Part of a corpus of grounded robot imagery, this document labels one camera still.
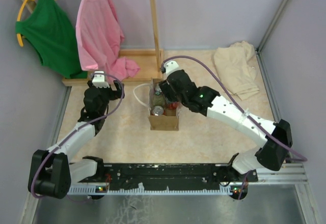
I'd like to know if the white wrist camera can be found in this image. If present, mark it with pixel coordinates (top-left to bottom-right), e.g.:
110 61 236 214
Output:
91 71 109 88
160 60 180 76

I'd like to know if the green shirt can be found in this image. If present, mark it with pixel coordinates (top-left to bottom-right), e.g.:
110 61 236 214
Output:
15 0 88 79

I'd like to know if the red coke can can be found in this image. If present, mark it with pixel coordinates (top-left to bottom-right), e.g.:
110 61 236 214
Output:
166 102 179 110
151 105 165 116

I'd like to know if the brown canvas bag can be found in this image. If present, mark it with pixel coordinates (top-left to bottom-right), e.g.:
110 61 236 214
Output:
133 78 181 131

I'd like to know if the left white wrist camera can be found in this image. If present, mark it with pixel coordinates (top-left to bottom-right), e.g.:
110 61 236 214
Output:
91 71 109 88

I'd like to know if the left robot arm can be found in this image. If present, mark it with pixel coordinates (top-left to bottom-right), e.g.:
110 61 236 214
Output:
28 75 124 199

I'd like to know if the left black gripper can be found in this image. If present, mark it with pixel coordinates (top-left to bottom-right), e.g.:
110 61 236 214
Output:
88 80 125 115

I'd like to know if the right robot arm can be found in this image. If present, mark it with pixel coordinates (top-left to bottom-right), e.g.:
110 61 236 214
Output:
158 70 292 181

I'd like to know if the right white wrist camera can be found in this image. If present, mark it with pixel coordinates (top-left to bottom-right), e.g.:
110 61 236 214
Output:
160 60 180 76

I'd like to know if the red coke can front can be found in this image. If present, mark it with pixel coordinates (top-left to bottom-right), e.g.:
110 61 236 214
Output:
151 105 165 116

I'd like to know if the pink shirt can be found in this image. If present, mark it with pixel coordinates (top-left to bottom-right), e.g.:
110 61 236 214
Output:
75 0 140 80

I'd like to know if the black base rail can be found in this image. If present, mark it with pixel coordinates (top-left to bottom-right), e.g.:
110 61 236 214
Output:
68 163 258 199

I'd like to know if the wooden clothes rack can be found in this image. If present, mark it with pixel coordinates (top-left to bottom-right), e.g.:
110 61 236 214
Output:
16 0 164 85

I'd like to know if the beige cloth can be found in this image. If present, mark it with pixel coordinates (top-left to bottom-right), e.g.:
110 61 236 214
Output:
213 41 259 100

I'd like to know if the purple can back left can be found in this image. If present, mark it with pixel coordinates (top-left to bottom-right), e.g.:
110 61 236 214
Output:
154 83 162 95

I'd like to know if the red coke can back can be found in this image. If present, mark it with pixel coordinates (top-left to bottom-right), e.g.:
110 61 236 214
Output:
166 102 179 110

